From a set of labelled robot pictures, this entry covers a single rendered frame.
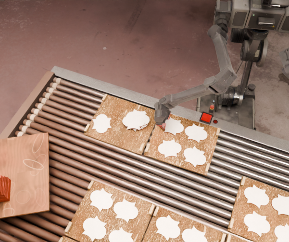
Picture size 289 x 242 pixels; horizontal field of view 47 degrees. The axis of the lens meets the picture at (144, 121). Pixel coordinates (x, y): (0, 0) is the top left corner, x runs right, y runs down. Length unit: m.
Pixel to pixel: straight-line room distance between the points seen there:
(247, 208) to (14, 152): 1.41
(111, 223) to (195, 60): 2.40
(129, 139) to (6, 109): 1.86
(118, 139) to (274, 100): 2.01
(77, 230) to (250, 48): 1.57
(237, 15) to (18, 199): 1.65
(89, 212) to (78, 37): 2.63
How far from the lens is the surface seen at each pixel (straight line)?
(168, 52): 3.91
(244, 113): 3.21
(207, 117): 2.28
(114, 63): 3.82
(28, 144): 2.16
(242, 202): 2.06
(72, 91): 2.46
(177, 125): 2.20
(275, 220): 2.08
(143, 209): 1.98
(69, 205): 2.06
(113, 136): 2.18
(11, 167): 2.12
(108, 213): 1.98
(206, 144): 2.17
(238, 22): 2.18
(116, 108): 2.30
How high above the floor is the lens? 2.83
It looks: 58 degrees down
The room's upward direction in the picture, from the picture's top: 2 degrees counter-clockwise
